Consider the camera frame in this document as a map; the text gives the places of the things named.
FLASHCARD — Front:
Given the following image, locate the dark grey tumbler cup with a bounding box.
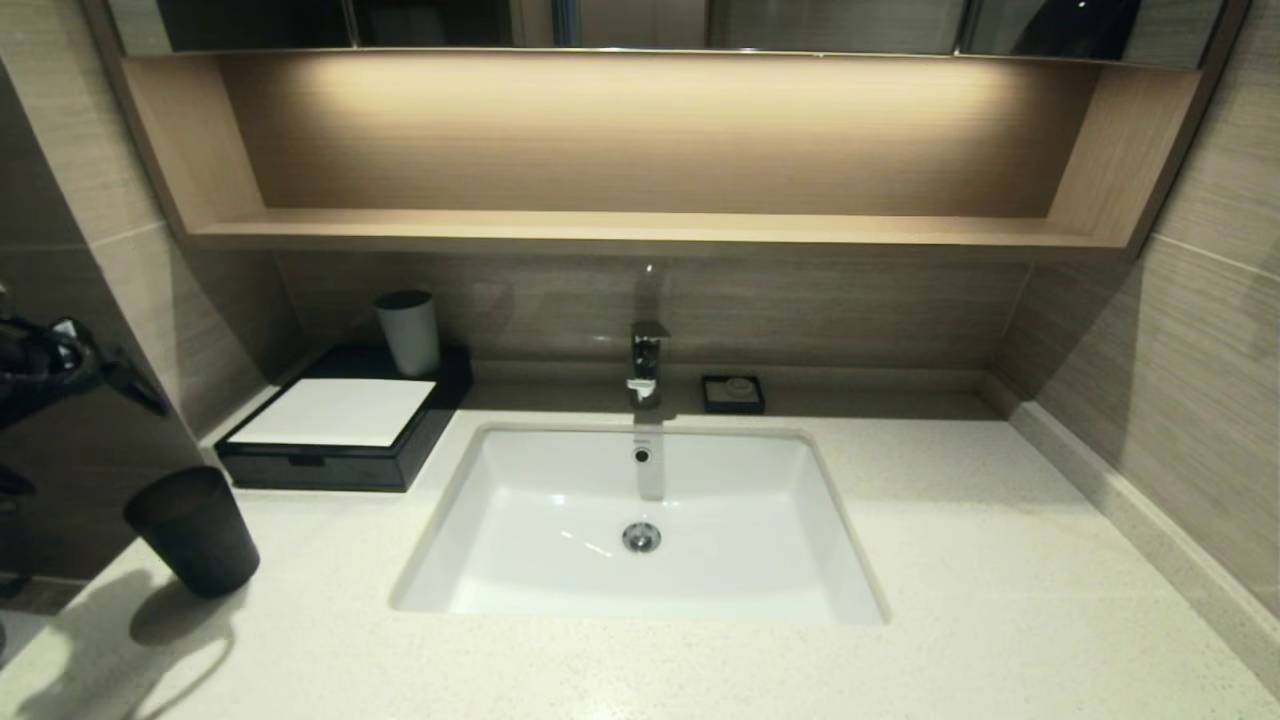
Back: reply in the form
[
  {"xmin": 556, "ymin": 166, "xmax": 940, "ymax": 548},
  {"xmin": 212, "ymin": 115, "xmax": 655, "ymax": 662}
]
[{"xmin": 123, "ymin": 466, "xmax": 261, "ymax": 599}]

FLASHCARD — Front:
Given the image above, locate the black box drawer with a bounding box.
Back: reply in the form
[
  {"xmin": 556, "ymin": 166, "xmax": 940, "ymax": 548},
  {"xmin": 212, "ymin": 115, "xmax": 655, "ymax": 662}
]
[{"xmin": 218, "ymin": 445, "xmax": 406, "ymax": 493}]

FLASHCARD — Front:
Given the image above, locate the black amenity drawer box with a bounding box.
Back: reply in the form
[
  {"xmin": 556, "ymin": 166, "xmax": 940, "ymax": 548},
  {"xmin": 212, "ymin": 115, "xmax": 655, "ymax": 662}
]
[{"xmin": 215, "ymin": 344, "xmax": 476, "ymax": 493}]

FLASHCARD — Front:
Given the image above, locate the white card panel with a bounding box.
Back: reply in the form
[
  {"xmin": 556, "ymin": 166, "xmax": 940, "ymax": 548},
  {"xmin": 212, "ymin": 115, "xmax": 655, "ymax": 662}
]
[{"xmin": 228, "ymin": 377, "xmax": 438, "ymax": 448}]

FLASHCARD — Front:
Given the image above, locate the pale grey cup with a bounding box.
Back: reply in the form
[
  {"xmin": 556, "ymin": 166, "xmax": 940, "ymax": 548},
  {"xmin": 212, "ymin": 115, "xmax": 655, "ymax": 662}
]
[{"xmin": 375, "ymin": 290, "xmax": 442, "ymax": 378}]

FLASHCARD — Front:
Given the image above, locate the chrome basin faucet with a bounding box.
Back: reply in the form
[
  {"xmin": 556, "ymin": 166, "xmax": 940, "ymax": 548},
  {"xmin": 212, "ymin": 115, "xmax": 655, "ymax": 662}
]
[{"xmin": 626, "ymin": 321, "xmax": 672, "ymax": 409}]

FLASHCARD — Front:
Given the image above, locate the black soap dish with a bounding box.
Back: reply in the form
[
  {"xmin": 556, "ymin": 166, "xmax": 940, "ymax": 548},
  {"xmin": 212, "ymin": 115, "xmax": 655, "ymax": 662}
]
[{"xmin": 700, "ymin": 374, "xmax": 766, "ymax": 415}]

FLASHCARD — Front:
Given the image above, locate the white ceramic sink basin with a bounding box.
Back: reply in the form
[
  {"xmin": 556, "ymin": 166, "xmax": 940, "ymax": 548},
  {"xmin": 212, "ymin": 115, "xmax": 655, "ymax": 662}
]
[{"xmin": 390, "ymin": 421, "xmax": 889, "ymax": 626}]

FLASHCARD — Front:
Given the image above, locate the wooden wall shelf niche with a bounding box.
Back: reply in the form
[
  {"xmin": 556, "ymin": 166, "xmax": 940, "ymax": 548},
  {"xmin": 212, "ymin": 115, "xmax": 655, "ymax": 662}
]
[{"xmin": 120, "ymin": 50, "xmax": 1203, "ymax": 261}]

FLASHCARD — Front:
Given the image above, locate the mirrored wall cabinet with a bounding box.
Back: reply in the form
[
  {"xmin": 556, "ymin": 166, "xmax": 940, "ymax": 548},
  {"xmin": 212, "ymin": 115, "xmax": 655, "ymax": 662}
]
[{"xmin": 105, "ymin": 0, "xmax": 1223, "ymax": 69}]

